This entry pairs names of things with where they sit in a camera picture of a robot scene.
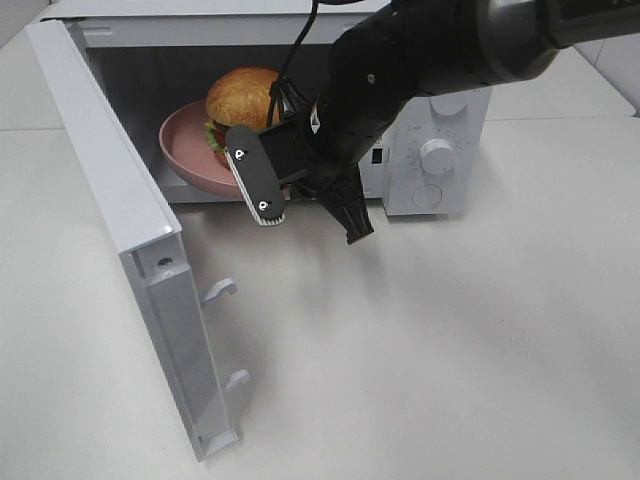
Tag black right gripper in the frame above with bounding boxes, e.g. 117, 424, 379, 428
225, 94, 374, 245

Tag toy hamburger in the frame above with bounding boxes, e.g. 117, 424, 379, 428
204, 66, 278, 169

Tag pink round plate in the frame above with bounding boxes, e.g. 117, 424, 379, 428
159, 99, 242, 201

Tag white microwave oven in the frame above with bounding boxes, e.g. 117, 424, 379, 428
27, 1, 491, 230

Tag white microwave door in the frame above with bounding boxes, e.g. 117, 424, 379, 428
25, 20, 238, 460

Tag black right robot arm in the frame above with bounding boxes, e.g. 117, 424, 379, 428
225, 1, 639, 243

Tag white lower microwave knob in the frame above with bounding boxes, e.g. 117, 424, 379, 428
419, 138, 457, 176

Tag white microwave knob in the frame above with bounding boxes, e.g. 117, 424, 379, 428
419, 138, 457, 176
430, 92, 468, 117

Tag white upper microwave knob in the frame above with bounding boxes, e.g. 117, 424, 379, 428
430, 92, 468, 117

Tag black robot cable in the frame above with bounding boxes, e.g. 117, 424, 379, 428
267, 0, 321, 134

